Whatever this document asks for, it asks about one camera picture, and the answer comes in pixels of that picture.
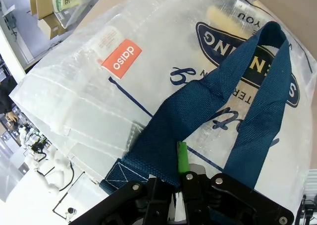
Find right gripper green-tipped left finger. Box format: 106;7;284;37
66;176;174;225

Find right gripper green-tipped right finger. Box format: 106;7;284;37
176;141;296;225

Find clear shopping bag blue handles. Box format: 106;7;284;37
8;0;317;225

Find white humanoid robot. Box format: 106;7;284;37
18;125;75;194

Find ribbed aluminium profile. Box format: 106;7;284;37
307;169;317;199

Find person with blurred face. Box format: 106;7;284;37
0;80;20;133

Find white rectangular table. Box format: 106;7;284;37
0;28;27;76

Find clear plastic storage box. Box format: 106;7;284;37
54;0;100;29

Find tall brown cardboard box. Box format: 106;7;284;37
28;0;56;20

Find black floor cable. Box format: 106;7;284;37
29;42;58;63

